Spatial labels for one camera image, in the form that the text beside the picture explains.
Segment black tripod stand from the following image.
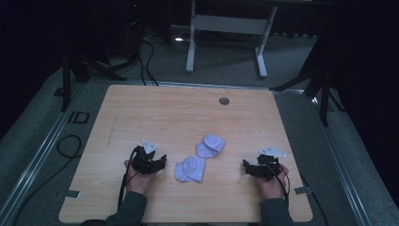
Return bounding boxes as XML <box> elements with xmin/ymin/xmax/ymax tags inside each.
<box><xmin>268</xmin><ymin>31</ymin><xmax>346</xmax><ymax>127</ymax></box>
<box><xmin>54</xmin><ymin>46</ymin><xmax>128</xmax><ymax>113</ymax></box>

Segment metal floor rail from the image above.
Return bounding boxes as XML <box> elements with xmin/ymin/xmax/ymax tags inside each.
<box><xmin>309</xmin><ymin>93</ymin><xmax>375</xmax><ymax>226</ymax></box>
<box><xmin>0</xmin><ymin>82</ymin><xmax>88</xmax><ymax>226</ymax></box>

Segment black floor cable loop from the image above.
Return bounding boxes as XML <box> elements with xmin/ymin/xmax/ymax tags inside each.
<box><xmin>11</xmin><ymin>134</ymin><xmax>83</xmax><ymax>226</ymax></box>

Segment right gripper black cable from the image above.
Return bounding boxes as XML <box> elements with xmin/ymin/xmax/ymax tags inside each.
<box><xmin>265</xmin><ymin>155</ymin><xmax>292</xmax><ymax>206</ymax></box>

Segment black floor cables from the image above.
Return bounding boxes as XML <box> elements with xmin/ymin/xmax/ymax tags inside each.
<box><xmin>136</xmin><ymin>37</ymin><xmax>160</xmax><ymax>87</ymax></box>

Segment person's right hand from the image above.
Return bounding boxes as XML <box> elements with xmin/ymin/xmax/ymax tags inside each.
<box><xmin>255</xmin><ymin>163</ymin><xmax>291</xmax><ymax>201</ymax></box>

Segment white desk frame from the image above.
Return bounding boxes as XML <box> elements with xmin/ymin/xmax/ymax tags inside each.
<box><xmin>185</xmin><ymin>0</ymin><xmax>279</xmax><ymax>79</ymax></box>

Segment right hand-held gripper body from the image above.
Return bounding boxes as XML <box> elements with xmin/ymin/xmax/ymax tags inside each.
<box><xmin>254</xmin><ymin>146</ymin><xmax>287</xmax><ymax>182</ymax></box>

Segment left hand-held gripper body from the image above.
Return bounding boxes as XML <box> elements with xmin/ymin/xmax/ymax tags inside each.
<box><xmin>131</xmin><ymin>138</ymin><xmax>162</xmax><ymax>176</ymax></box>

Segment person's left hand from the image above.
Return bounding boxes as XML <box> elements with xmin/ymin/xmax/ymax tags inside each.
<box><xmin>123</xmin><ymin>159</ymin><xmax>158</xmax><ymax>197</ymax></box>

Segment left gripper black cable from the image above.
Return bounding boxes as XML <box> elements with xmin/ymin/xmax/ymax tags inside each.
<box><xmin>117</xmin><ymin>146</ymin><xmax>139</xmax><ymax>212</ymax></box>

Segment black tape floor marks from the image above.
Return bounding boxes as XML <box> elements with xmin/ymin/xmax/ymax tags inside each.
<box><xmin>66</xmin><ymin>110</ymin><xmax>91</xmax><ymax>125</ymax></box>

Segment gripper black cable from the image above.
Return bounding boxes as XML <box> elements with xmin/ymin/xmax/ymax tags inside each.
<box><xmin>117</xmin><ymin>146</ymin><xmax>139</xmax><ymax>212</ymax></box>
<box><xmin>265</xmin><ymin>155</ymin><xmax>292</xmax><ymax>206</ymax></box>

